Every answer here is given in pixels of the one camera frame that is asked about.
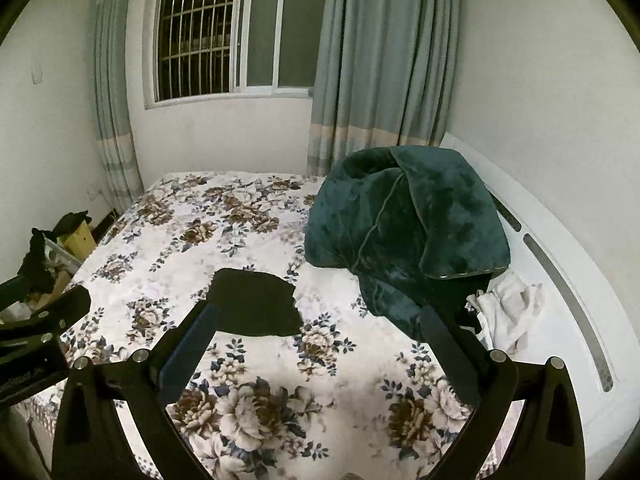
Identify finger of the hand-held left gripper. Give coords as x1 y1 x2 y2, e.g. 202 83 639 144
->
0 274 37 307
0 286 93 350

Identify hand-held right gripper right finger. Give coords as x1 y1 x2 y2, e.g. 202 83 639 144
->
416 305 587 480

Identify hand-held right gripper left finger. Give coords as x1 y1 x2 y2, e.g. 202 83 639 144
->
51 301 221 480

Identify dark striped small garment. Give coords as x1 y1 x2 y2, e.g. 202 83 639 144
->
209 268 302 339

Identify cluttered bedside items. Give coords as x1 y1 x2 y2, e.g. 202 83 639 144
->
24 210 92 293

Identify clear plastic box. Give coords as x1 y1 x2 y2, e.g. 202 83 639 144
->
42 236 83 281

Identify yellow box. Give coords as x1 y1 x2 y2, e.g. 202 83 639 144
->
61 220 97 262

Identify white crumpled cloth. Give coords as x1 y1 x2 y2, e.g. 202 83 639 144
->
465 270 547 357

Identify floral bed sheet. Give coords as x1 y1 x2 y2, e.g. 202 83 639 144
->
22 171 526 480

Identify white bed headboard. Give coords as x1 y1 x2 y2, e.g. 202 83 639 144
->
439 132 623 480

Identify dark green plush blanket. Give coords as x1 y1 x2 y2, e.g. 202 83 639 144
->
303 145 512 341

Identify barred window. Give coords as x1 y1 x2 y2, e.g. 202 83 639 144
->
142 0 332 111

